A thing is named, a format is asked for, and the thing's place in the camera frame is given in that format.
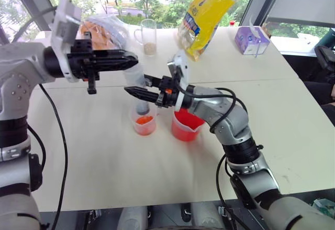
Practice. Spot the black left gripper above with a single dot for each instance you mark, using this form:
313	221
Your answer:
79	57

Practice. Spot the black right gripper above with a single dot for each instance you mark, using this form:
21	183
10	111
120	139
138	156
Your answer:
167	96

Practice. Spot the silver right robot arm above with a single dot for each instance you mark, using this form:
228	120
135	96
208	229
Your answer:
235	125

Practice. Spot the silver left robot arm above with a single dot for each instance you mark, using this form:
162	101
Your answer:
15	67

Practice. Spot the small clear measuring cup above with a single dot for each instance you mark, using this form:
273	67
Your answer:
143	125

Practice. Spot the cup full of red liquid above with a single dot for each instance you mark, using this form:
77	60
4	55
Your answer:
185	130

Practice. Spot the bread in clear plastic bag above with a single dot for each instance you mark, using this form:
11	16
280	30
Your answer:
104	34

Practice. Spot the tall clear glass mug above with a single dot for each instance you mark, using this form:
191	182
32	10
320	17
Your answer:
149	38

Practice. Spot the yellow snack bag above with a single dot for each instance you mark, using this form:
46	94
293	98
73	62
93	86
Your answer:
206	23

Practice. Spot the small red cap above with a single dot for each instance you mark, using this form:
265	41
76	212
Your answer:
232	23

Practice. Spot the purple tissue box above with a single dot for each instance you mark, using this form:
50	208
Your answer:
251	41

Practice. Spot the grey rounded shape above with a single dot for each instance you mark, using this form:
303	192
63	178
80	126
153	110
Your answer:
206	217
134	218

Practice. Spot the person in dark trousers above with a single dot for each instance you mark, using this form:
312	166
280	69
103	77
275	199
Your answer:
320	93

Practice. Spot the dark bag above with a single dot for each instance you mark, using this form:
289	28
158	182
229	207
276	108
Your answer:
325	49

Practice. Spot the teal crumpled packet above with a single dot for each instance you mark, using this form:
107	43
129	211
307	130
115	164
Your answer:
324	206

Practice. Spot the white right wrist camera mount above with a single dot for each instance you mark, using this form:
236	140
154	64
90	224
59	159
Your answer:
180	62

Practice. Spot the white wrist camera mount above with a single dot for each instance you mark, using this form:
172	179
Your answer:
180	62
64	23

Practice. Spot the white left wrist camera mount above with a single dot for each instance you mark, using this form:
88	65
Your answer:
64	23

